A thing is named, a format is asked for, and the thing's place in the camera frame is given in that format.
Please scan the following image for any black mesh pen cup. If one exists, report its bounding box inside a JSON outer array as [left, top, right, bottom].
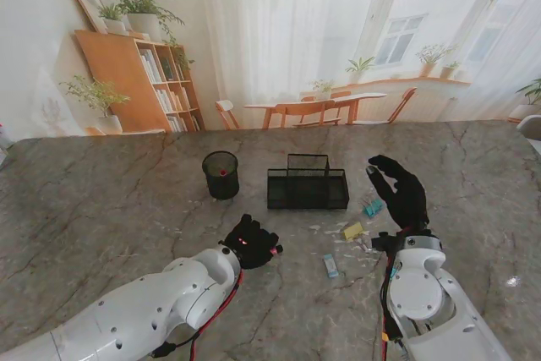
[[201, 150, 240, 201]]

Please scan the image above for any red and black arm cable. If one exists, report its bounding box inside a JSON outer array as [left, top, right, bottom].
[[380, 250, 402, 361], [151, 270, 245, 361]]

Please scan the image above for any yellow sticky note pad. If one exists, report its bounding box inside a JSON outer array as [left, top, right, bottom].
[[342, 222, 365, 241]]

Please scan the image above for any white eraser with teal sleeve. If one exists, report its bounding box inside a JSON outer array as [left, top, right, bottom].
[[323, 254, 341, 280]]

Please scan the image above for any printed room scene backdrop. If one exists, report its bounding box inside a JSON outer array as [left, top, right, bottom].
[[0, 0, 541, 140]]

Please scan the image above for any red and black left arm cable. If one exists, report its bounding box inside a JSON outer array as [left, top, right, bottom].
[[151, 270, 245, 361]]

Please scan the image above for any white rounded chair back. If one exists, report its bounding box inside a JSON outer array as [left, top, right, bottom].
[[516, 114, 541, 141]]

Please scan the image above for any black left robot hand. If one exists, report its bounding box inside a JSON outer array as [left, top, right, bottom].
[[222, 214, 285, 270]]

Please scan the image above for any black mesh desk organizer tray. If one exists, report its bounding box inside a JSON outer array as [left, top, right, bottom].
[[266, 153, 350, 211]]

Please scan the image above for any red and black right arm cable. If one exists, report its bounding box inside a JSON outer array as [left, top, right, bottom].
[[380, 250, 402, 361]]

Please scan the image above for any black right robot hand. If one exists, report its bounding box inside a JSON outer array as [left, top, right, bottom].
[[365, 155, 429, 231]]

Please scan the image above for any clear bottle with red cap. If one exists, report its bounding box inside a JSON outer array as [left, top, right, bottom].
[[0, 123, 13, 167]]

